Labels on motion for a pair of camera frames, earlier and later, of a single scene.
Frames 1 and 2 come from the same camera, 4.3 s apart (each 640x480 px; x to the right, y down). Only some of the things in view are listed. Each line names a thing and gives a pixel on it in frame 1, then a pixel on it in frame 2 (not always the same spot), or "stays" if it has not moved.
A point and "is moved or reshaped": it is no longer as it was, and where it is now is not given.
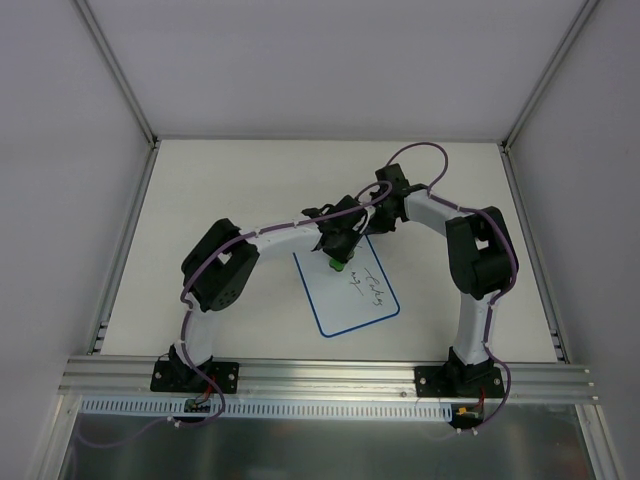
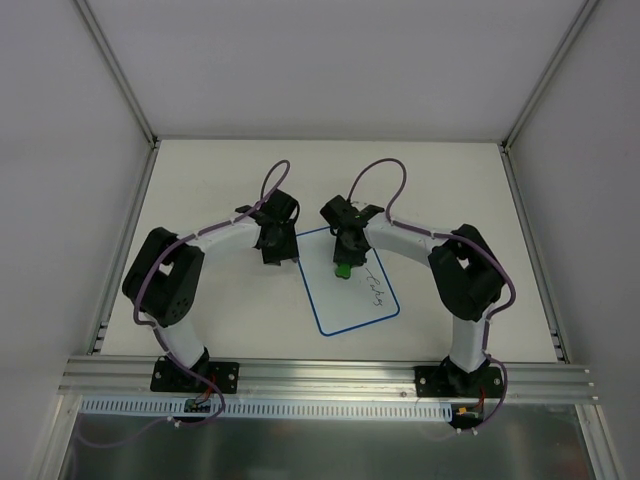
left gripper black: (338, 248) → (278, 248)
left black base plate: (170, 376) stays
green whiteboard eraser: (336, 264) is moved or reshaped
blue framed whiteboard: (342, 299) stays
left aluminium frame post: (118, 72) stays
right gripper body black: (382, 220) → (349, 251)
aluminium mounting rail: (327, 380) stays
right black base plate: (458, 381) stays
